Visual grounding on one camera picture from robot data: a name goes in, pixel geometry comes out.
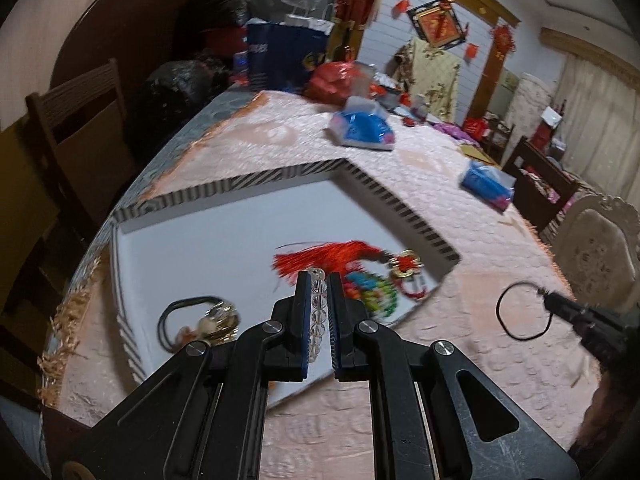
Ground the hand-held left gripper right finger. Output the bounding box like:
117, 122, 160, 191
330, 272, 583, 480

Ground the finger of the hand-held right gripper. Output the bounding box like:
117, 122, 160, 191
537, 287, 587, 322

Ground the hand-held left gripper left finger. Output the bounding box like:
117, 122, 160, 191
75, 272, 310, 480

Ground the clear bead bracelet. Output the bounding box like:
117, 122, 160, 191
309, 268, 332, 364

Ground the colourful bead bracelet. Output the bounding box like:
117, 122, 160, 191
345, 270, 401, 324

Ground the black hair tie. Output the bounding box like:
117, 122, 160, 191
495, 282, 551, 341

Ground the red tassel knot ornament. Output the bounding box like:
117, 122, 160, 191
272, 240, 433, 303

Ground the gold bracelet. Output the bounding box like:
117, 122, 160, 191
200, 302, 242, 344

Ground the white tray with striped rim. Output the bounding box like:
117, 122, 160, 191
111, 157, 462, 411

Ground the black cord pendant necklace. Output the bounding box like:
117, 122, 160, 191
158, 296, 236, 349

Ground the person's right forearm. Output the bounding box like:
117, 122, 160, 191
570, 367, 627, 461

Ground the ornate beige chair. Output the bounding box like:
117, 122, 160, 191
542, 192, 640, 322

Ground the dark wooden chair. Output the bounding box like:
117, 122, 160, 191
502, 135, 581, 234

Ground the blue tissue pack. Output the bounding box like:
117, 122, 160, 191
460, 160, 516, 211
325, 97, 399, 152

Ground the cream curtain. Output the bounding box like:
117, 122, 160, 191
555, 55, 640, 196

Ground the pink quilted tablecloth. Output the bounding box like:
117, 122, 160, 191
40, 90, 601, 480

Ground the white covered appliance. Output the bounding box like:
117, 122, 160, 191
510, 72, 556, 136

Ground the purple cloth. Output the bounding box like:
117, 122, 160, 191
432, 121, 484, 144

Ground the red plastic bag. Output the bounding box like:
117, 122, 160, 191
305, 60, 377, 106

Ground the floral cream garment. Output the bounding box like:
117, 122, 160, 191
395, 37, 464, 124

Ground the black plastic bag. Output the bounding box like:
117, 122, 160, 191
127, 57, 236, 161
180, 0, 272, 61

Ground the red hanging knot decoration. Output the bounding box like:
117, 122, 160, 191
492, 25, 519, 61

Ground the blue paper bag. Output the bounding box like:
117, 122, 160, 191
245, 17, 336, 96

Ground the brown wooden chair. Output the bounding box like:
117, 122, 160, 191
25, 57, 142, 222

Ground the framed red diamond decoration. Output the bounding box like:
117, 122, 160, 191
406, 0, 471, 51

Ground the dark round wooden board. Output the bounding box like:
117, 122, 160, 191
50, 0, 194, 106

